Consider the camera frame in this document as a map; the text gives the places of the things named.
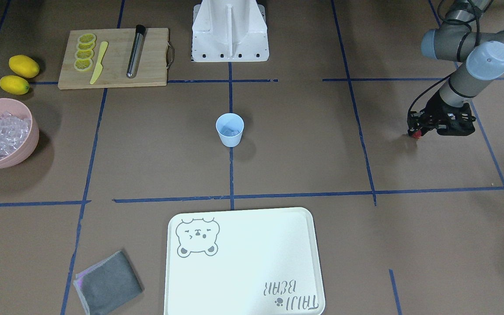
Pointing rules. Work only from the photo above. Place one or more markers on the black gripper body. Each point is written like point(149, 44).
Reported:
point(433, 106)

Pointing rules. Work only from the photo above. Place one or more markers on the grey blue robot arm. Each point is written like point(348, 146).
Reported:
point(480, 56)

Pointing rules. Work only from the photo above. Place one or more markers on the light blue paper cup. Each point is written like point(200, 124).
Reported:
point(230, 127)

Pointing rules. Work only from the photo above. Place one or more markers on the white bear serving tray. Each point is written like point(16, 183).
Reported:
point(243, 262)

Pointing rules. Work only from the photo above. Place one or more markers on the yellow plastic knife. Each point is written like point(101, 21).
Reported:
point(98, 67)

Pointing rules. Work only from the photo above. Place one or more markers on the bamboo cutting board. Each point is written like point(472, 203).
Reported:
point(155, 59)

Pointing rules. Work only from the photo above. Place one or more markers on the folded grey purple cloth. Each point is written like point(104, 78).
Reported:
point(107, 285)

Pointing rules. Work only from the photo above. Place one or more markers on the yellow lemon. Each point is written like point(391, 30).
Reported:
point(24, 66)
point(14, 85)

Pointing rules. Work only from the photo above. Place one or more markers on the pink bowl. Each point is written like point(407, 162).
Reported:
point(19, 109)

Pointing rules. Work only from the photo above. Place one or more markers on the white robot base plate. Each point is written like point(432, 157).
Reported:
point(229, 31)

